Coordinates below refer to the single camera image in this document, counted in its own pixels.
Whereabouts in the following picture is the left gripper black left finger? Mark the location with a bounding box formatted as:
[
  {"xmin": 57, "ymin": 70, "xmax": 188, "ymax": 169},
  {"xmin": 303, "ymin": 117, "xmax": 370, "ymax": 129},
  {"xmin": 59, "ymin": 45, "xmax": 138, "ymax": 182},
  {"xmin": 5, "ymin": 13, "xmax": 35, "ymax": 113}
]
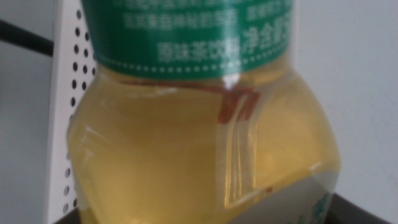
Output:
[{"xmin": 52, "ymin": 208, "xmax": 82, "ymax": 224}]

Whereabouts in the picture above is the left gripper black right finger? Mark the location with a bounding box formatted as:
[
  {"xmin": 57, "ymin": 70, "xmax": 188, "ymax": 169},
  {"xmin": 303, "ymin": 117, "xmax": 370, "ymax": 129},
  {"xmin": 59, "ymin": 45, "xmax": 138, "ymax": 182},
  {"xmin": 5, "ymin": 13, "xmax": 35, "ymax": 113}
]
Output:
[{"xmin": 325, "ymin": 192, "xmax": 392, "ymax": 224}]

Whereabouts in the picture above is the yellow tea bottle green label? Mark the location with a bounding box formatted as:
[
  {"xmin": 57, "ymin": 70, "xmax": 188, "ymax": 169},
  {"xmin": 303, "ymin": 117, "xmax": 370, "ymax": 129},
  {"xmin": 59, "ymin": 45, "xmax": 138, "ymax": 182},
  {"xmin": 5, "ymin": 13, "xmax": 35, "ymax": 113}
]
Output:
[{"xmin": 67, "ymin": 0, "xmax": 341, "ymax": 224}]

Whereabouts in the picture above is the white perforated plastic basket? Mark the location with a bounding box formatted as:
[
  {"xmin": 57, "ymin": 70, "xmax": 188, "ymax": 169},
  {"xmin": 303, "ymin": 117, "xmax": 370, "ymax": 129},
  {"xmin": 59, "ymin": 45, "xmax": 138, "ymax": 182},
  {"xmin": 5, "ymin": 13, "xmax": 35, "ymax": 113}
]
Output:
[{"xmin": 43, "ymin": 0, "xmax": 300, "ymax": 224}]

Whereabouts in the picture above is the dark horizontal bar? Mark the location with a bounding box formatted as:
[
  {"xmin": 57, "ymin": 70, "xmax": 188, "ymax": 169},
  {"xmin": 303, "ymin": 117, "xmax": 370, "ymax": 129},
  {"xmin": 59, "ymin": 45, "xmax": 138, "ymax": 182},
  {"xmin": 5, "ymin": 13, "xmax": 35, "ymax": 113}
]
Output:
[{"xmin": 0, "ymin": 19, "xmax": 54, "ymax": 58}]

